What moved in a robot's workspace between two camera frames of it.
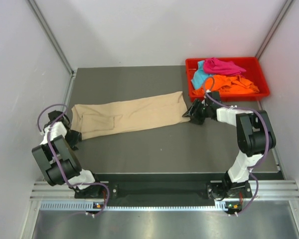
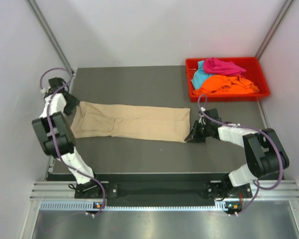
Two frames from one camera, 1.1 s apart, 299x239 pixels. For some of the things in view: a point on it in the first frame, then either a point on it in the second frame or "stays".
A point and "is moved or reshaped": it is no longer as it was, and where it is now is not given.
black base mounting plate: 160,189 stays
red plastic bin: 254,72 stays
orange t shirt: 226,84 stays
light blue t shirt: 200,76 stays
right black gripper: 197,119 to 194,135
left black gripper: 77,136 to 74,102
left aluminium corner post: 39,14 stays
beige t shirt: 91,119 is moved or reshaped
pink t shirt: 213,66 stays
